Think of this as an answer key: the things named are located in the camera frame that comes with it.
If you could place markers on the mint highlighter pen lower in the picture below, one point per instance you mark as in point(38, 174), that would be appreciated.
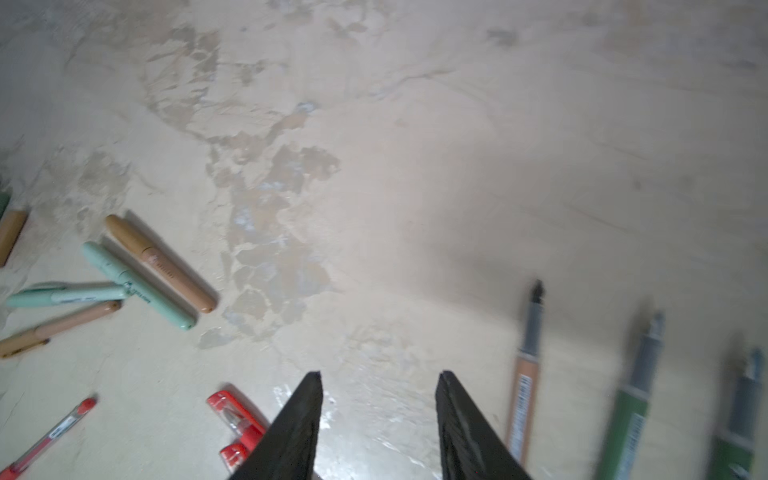
point(52, 295)

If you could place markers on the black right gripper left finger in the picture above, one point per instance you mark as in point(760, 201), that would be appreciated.
point(288, 448)

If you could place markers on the tan marker cap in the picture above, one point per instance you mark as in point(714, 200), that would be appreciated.
point(11, 226)

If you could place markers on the red pen leftmost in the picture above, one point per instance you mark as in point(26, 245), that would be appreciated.
point(15, 469)

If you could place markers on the red pen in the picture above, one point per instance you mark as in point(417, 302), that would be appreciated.
point(233, 456)
point(246, 428)
point(15, 469)

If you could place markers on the tan highlighter pen top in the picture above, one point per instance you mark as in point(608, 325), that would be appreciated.
point(526, 378)

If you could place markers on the dark green marker pen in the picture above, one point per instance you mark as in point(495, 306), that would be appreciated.
point(631, 406)

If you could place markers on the green marker cap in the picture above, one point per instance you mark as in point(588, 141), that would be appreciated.
point(4, 202)

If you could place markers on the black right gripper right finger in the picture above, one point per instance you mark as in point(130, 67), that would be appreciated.
point(469, 447)

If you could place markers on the mint highlighter pen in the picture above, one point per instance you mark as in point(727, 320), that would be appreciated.
point(120, 273)
point(52, 295)

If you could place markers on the mint highlighter pen upper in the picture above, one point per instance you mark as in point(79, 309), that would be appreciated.
point(120, 273)

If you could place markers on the tan highlighter pen lower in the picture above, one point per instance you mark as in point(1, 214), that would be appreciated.
point(41, 334)

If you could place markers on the tan highlighter pen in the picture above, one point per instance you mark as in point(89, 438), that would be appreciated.
point(174, 272)
point(526, 378)
point(41, 334)

